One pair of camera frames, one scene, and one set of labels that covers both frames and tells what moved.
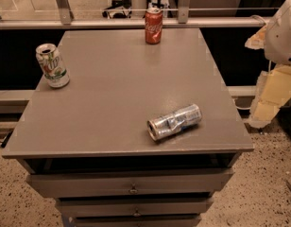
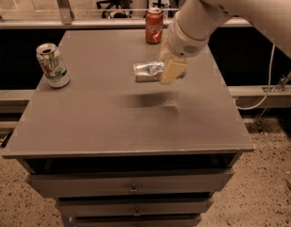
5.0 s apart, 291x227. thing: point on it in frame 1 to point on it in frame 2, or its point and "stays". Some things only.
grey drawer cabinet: x=87 y=146 stays
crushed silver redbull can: x=167 y=124 to x=147 y=72
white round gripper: x=282 y=38 to x=182 y=42
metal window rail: x=64 y=21 stays
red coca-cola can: x=153 y=23 stays
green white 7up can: x=52 y=65 stays
